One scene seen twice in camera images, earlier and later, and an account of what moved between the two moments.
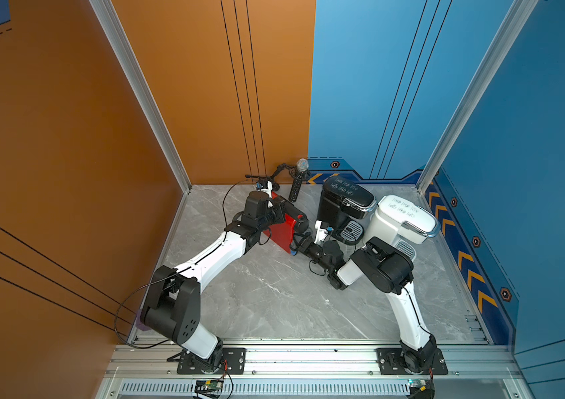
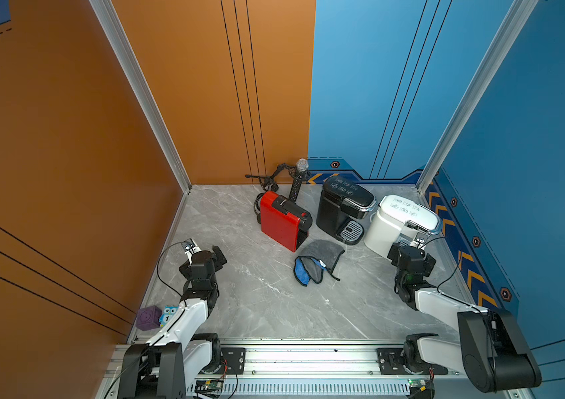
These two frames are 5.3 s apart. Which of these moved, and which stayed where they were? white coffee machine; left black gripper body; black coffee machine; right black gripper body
Moved: right black gripper body; left black gripper body
Stayed: black coffee machine; white coffee machine
